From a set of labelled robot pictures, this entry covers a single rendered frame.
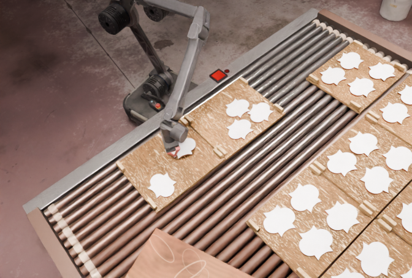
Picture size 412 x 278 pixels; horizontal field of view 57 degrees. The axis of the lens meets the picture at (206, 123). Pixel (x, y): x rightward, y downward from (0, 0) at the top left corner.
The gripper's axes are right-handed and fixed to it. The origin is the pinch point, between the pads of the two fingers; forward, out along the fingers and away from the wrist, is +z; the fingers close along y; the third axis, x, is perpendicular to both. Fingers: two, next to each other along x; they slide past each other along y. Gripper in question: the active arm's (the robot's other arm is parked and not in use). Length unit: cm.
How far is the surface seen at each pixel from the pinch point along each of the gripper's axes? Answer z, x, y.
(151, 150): 3.3, 10.1, 5.9
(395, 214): 3, -80, -64
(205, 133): 3.0, -18.2, 5.6
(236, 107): 1.8, -39.1, 15.0
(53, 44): 95, 79, 243
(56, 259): 3, 60, -34
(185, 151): 0.3, -5.5, -3.5
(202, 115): 2.9, -20.8, 17.5
